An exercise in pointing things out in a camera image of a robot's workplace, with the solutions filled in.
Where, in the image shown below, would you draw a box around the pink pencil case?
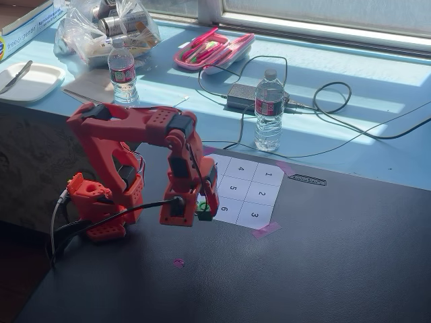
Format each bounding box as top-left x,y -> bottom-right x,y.
172,26 -> 256,76

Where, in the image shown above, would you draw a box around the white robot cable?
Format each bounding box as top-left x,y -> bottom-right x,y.
49,188 -> 71,262

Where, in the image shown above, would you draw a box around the silver drink can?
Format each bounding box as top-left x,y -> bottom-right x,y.
98,11 -> 149,36
90,0 -> 119,20

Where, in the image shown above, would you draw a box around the silver table knife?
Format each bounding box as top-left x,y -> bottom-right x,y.
0,60 -> 34,95

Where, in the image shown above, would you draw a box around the white window frame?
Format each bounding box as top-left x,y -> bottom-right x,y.
147,0 -> 431,62

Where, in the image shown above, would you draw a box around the black patterned sticker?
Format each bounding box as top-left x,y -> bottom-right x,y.
288,173 -> 328,187

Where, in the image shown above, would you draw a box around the cardboard detergent box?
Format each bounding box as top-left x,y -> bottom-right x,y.
0,0 -> 69,63

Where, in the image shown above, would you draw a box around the black adapter cable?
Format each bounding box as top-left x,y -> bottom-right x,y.
197,55 -> 431,159

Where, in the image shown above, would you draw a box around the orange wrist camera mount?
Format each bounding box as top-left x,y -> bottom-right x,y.
158,187 -> 197,227

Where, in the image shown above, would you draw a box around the clear water bottle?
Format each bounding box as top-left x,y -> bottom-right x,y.
107,37 -> 141,106
253,69 -> 287,152

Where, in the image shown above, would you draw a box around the clear plastic bag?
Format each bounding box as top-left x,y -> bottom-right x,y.
53,0 -> 162,67

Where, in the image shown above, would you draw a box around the pink marker pen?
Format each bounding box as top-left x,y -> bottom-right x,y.
191,26 -> 220,47

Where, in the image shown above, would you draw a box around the green cube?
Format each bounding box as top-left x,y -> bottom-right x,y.
197,201 -> 215,222

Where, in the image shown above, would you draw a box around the white numbered grid paper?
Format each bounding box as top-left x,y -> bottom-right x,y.
197,153 -> 286,227

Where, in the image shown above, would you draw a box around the black power cord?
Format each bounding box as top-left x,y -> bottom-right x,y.
285,81 -> 431,140

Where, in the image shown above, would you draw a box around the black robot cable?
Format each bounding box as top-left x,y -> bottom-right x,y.
45,196 -> 185,268

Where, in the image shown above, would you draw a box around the thin white charging cable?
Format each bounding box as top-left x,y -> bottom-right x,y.
170,96 -> 191,110

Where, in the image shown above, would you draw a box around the black power adapter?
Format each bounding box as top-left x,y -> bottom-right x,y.
226,83 -> 291,116

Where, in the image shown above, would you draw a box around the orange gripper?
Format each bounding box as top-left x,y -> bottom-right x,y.
166,155 -> 221,217

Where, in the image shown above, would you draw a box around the white square plate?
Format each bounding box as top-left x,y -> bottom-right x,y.
0,61 -> 66,103

